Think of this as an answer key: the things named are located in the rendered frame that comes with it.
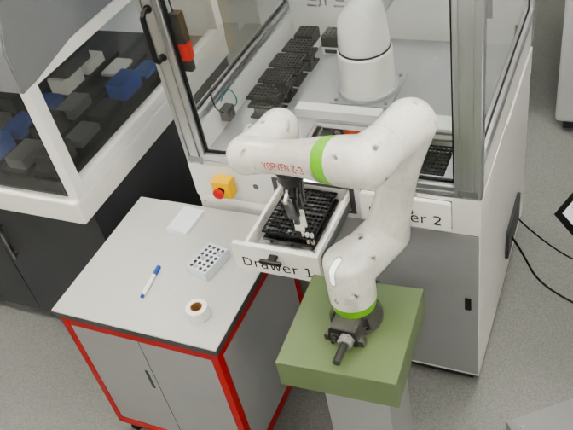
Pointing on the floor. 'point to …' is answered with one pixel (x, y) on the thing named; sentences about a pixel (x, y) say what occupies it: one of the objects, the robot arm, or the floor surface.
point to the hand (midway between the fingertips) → (299, 220)
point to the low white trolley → (182, 325)
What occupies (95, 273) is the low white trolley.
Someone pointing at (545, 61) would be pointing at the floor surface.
